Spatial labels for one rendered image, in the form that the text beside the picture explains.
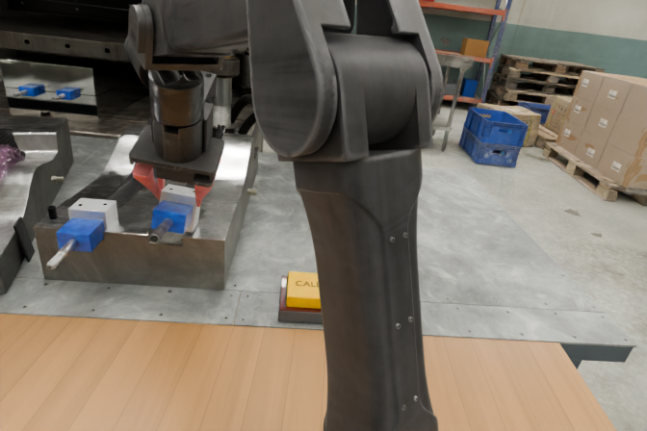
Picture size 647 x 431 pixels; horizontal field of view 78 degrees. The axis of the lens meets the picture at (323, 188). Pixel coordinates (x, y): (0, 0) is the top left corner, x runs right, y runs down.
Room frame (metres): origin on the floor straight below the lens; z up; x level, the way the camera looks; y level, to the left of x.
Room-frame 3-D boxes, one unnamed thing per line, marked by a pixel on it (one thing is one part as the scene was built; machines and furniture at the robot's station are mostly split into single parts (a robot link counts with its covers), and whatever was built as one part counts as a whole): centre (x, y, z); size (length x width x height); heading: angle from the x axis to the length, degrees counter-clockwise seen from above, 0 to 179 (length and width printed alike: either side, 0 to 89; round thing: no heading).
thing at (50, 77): (1.47, 0.90, 0.87); 0.50 x 0.27 x 0.17; 6
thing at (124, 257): (0.72, 0.28, 0.87); 0.50 x 0.26 x 0.14; 6
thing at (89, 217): (0.45, 0.32, 0.89); 0.13 x 0.05 x 0.05; 5
